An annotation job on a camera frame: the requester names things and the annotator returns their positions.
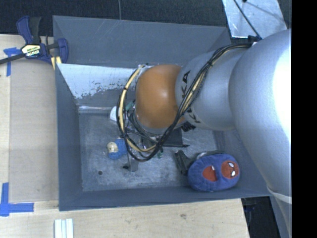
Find blue and cream small toy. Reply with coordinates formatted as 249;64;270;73
106;138;128;161

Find blue plush slipper red faces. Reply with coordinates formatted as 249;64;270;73
187;152;241;193

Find grey metal bin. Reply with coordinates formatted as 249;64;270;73
52;15;272;212

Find pale wood board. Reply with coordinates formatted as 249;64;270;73
8;58;60;203

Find dark flat block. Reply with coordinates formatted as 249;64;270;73
162;127;190;148

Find white rounded object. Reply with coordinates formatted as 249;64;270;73
109;105;124;124

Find dark grey angular tool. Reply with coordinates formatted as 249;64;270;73
173;149;192;176

